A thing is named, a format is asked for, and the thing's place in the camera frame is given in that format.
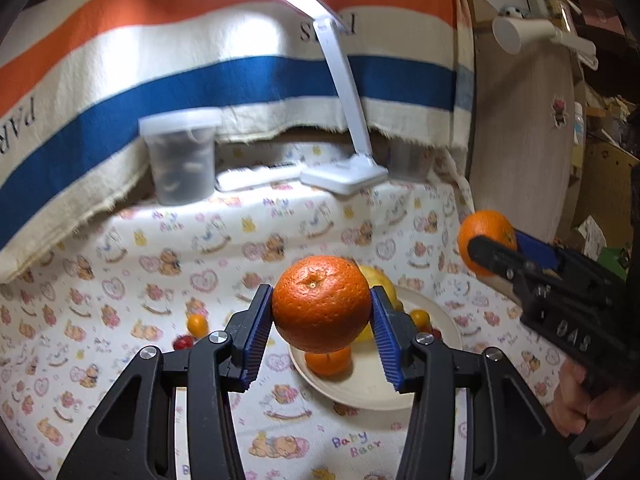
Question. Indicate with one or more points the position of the small orange kumquat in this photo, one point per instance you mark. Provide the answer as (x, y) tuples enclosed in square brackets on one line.
[(196, 324), (419, 317)]

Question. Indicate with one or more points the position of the beige plate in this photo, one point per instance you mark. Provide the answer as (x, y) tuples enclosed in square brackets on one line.
[(360, 385)]

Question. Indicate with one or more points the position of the clear plastic lidded container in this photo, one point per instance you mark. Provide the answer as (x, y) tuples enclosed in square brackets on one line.
[(180, 160)]

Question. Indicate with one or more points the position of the white cylindrical lamp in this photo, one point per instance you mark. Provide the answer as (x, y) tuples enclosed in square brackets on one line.
[(515, 32)]

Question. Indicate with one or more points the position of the striped blanket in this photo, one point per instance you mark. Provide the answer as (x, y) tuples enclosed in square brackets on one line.
[(150, 35)]

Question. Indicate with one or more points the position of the glass jar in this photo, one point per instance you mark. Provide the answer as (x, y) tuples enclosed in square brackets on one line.
[(562, 5)]

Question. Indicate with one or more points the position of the cardboard box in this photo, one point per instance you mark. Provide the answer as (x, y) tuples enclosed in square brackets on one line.
[(610, 175)]

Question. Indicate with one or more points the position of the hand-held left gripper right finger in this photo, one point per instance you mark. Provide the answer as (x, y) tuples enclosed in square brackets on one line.
[(387, 340)]

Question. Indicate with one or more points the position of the large yellow apple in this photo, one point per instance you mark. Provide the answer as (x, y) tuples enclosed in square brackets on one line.
[(381, 280)]

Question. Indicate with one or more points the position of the orange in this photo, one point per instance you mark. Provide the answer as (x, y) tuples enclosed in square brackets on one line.
[(327, 362), (482, 225), (320, 305)]

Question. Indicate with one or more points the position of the small red fruit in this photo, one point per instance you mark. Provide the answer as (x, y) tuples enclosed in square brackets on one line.
[(182, 342), (436, 333)]

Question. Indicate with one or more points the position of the white flat device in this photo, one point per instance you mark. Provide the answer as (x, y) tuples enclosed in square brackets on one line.
[(255, 177)]

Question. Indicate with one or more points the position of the white bottle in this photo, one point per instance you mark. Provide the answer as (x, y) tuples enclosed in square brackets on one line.
[(578, 122)]

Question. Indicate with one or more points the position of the white desk lamp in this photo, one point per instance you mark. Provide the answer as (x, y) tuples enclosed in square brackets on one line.
[(345, 85)]

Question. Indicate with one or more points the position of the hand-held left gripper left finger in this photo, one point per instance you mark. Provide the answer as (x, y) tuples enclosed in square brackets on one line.
[(257, 335)]

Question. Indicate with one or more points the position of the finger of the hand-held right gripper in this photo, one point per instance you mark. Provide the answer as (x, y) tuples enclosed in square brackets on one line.
[(500, 265), (537, 252)]

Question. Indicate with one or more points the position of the person's right hand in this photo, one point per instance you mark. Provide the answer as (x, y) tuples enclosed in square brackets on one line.
[(570, 400)]

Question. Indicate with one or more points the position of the bear print table cloth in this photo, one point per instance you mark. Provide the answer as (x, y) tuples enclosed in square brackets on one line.
[(125, 270)]

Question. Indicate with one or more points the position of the round wooden board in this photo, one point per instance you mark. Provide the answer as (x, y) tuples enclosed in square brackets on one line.
[(525, 160)]

